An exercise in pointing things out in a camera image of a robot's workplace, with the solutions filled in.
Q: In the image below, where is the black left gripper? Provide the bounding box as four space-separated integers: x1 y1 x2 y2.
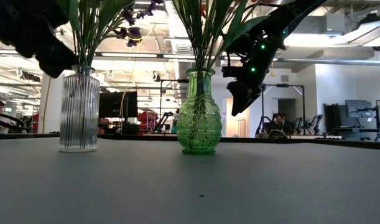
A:
0 0 80 79

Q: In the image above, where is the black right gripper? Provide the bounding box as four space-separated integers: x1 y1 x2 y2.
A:
222 26 287 118

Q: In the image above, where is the clear ribbed glass vase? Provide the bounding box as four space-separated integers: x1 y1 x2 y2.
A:
58 64 101 153

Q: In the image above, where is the purple artificial flower bunch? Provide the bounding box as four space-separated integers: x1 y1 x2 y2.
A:
77 0 144 68
80 0 165 68

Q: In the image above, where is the green patterned glass vase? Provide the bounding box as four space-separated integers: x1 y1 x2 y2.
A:
176 67 223 156

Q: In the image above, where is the black monitor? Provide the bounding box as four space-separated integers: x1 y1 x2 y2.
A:
98 90 139 119

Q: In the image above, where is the red tool cart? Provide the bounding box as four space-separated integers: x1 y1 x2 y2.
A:
137 111 159 131

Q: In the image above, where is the grey ceiling pipe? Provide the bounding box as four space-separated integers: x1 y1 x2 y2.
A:
270 57 380 67

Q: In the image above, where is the blue-grey table mat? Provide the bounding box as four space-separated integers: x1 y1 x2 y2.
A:
0 136 380 224

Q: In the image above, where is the black metal frame stand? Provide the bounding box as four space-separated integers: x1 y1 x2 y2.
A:
261 83 305 134

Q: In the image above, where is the black aluminium table frame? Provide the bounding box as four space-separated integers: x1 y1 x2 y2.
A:
0 132 380 152

